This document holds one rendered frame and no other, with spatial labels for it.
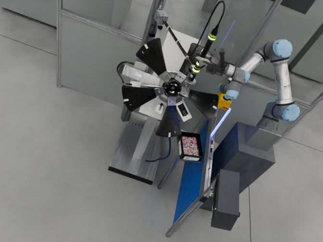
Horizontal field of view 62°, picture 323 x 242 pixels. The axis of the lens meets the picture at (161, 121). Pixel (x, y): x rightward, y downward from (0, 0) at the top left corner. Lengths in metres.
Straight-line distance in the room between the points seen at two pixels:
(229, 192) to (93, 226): 1.40
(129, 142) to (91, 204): 0.75
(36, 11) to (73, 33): 1.51
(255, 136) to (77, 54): 1.93
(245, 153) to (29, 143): 2.00
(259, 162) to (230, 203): 0.77
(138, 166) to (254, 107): 1.33
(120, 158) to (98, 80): 0.91
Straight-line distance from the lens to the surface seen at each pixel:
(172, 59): 2.15
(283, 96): 1.95
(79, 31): 2.82
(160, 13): 2.21
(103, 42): 2.76
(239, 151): 2.05
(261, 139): 2.09
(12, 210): 2.61
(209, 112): 1.93
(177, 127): 1.98
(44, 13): 4.26
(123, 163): 2.73
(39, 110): 3.17
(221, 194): 1.48
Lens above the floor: 2.40
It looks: 47 degrees down
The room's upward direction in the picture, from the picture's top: 24 degrees clockwise
